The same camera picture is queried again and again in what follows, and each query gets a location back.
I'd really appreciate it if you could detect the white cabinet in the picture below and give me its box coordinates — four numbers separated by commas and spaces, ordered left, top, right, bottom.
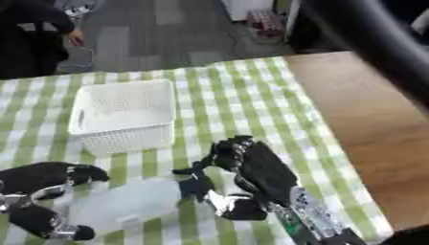
219, 0, 277, 23

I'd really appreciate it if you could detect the white perforated plastic basket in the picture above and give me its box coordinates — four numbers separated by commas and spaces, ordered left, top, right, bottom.
67, 78, 180, 157

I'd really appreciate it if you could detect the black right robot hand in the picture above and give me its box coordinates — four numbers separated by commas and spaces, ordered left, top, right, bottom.
170, 135, 302, 222

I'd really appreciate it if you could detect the person's hand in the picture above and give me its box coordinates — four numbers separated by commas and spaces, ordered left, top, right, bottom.
65, 28, 87, 48

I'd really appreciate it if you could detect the red bottle pack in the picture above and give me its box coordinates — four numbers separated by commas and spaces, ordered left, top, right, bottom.
244, 9, 288, 38

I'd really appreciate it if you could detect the translucent white plastic bottle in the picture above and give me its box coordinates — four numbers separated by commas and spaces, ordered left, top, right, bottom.
65, 177, 188, 232

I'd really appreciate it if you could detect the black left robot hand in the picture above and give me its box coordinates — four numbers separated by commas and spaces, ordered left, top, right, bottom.
0, 161, 111, 242

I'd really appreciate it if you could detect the person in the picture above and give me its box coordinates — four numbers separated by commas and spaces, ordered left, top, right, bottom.
0, 0, 87, 80

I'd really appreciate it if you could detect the grey metal chair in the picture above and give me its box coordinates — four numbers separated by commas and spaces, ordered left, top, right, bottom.
54, 46, 98, 75

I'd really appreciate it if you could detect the black curved bar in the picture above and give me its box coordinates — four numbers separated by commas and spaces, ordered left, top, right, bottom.
300, 0, 429, 110

